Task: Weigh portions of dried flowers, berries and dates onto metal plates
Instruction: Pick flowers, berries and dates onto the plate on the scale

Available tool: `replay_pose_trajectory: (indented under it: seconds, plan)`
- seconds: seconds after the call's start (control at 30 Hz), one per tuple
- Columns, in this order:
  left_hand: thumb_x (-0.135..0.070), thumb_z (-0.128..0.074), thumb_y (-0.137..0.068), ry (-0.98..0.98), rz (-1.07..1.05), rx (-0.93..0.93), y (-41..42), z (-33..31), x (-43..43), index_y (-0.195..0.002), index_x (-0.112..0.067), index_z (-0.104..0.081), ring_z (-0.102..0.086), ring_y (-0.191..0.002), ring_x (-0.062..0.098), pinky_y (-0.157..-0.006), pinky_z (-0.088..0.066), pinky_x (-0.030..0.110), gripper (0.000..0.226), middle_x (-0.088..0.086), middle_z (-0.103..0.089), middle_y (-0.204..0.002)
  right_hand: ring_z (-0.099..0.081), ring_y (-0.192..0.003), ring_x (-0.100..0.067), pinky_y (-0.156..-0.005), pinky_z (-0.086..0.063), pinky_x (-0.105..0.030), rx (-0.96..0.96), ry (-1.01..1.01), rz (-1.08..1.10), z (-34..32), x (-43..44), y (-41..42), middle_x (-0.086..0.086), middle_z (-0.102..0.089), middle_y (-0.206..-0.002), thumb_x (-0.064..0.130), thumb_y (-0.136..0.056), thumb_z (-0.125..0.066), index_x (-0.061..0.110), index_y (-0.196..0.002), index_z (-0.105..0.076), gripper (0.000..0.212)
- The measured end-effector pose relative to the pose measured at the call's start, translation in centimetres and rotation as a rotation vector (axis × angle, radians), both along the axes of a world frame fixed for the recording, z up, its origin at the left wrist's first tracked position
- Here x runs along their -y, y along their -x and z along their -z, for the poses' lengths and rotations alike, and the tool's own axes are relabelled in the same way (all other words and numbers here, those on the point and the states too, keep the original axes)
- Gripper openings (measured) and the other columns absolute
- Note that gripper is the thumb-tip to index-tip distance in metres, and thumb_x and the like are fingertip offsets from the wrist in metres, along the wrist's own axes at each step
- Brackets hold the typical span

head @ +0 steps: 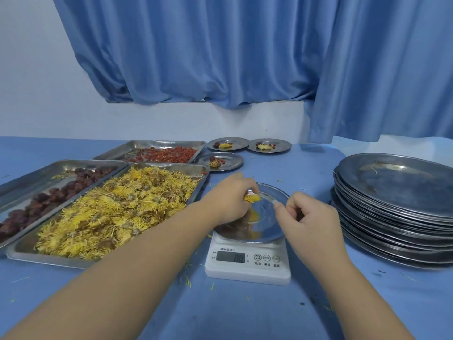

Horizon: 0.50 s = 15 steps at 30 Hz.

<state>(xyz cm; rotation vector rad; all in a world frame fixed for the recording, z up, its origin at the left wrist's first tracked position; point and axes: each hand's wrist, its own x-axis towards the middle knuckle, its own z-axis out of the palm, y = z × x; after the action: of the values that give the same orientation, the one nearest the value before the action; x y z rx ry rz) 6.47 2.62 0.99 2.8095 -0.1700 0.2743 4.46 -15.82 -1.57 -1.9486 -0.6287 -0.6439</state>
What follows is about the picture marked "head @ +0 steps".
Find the person's right forearm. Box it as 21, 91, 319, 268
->
318, 258, 415, 340

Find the stack of steel plates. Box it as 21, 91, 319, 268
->
329, 153, 453, 270

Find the pile of yellow chrysanthemums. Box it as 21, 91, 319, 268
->
34, 166, 202, 261

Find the person's right hand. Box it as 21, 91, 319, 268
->
273, 192, 351, 277

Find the narrow blue curtain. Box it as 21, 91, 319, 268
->
306, 0, 453, 145

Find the blue tablecloth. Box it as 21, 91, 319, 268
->
0, 136, 453, 340

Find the person's left hand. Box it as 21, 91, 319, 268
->
200, 172, 260, 227

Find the white digital kitchen scale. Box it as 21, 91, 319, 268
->
204, 231, 292, 287

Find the wide blue curtain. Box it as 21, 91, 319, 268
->
51, 0, 340, 110

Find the rectangular steel tray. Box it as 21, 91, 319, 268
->
0, 159, 128, 250
92, 139, 207, 164
6, 162, 210, 270

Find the person's left forearm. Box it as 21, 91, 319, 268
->
0, 201, 220, 340

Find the round steel plate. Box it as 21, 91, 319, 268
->
207, 137, 251, 152
193, 152, 245, 172
247, 138, 293, 154
212, 183, 291, 244

